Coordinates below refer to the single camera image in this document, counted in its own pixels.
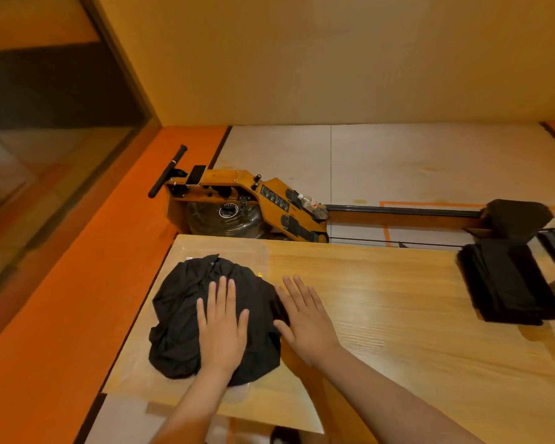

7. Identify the person's right hand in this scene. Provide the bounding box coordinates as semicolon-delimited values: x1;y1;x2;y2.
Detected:
273;275;343;368

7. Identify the person's left hand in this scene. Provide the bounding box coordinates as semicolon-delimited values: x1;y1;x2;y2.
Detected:
196;276;250;377

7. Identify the black garment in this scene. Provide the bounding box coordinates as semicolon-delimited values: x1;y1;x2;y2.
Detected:
148;254;290;388

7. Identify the person's left forearm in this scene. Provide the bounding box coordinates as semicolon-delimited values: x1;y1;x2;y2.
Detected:
150;367;236;444

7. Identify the person's right forearm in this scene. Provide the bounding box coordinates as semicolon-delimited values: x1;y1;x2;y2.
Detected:
312;346;486;444

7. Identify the clear plastic bag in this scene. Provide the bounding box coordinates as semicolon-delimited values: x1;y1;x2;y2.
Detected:
116;236;278;405

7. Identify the clear round water tank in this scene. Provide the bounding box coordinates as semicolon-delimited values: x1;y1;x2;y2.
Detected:
185;201;267;239

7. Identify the clear plastic water bottle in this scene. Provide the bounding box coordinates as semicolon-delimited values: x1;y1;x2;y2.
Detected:
297;194;328;221

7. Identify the orange rowing machine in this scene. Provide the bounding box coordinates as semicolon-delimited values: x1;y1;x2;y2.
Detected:
148;144;555;255

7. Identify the black rowing machine monitor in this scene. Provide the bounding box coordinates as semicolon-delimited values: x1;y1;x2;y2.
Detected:
185;165;208;187

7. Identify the stack of folded black garments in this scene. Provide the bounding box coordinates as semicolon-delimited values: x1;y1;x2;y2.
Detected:
457;239;555;327

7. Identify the black rowing machine seat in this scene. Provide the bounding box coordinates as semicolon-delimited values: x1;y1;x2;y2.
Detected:
480;199;555;242

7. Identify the glass window pane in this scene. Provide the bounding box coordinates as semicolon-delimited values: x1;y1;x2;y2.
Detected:
0;0;162;319

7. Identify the black rowing handle bar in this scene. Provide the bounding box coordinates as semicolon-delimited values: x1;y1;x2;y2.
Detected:
148;144;188;199

